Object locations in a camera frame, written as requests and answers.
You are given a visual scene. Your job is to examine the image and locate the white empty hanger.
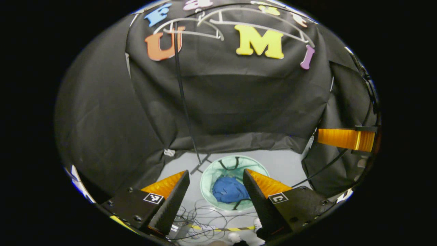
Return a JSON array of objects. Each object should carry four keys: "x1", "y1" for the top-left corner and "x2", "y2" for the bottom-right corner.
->
[{"x1": 153, "y1": 17, "x2": 225, "y2": 41}]

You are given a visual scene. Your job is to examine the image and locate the black clothes rack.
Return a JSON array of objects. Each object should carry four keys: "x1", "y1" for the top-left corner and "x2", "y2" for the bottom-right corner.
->
[{"x1": 172, "y1": 3, "x2": 379, "y2": 188}]

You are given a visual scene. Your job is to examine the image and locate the thin black floor cables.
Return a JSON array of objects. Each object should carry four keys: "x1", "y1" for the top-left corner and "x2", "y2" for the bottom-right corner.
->
[{"x1": 174, "y1": 200, "x2": 260, "y2": 240}]

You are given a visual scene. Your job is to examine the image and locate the black backdrop cloth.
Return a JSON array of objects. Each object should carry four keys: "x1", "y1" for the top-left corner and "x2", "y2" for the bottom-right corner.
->
[{"x1": 55, "y1": 0, "x2": 379, "y2": 202}]

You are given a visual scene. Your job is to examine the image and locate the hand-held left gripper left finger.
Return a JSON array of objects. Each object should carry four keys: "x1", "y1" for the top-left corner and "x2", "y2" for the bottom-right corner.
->
[{"x1": 101, "y1": 170, "x2": 191, "y2": 238}]

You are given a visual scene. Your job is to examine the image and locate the yellow black floor tape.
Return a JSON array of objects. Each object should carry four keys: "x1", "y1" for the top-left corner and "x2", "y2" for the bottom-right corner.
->
[{"x1": 186, "y1": 224, "x2": 256, "y2": 233}]

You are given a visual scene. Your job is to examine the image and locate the white plastic hanger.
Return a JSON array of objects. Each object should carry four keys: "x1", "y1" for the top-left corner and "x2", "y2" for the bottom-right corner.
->
[{"x1": 197, "y1": 8, "x2": 315, "y2": 48}]

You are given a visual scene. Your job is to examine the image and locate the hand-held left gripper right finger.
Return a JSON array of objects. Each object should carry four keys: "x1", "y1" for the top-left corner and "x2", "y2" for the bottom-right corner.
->
[{"x1": 242, "y1": 168, "x2": 337, "y2": 241}]

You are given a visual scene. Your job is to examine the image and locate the monitor screen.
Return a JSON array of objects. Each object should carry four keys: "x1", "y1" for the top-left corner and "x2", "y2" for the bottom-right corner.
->
[{"x1": 65, "y1": 166, "x2": 96, "y2": 204}]

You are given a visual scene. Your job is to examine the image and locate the green laundry hamper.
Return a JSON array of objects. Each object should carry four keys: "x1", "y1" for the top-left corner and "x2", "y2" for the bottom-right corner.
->
[{"x1": 200, "y1": 155, "x2": 270, "y2": 211}]

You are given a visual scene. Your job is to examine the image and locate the blue jacket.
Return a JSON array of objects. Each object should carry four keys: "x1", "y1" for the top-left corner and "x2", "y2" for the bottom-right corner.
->
[{"x1": 212, "y1": 176, "x2": 251, "y2": 204}]

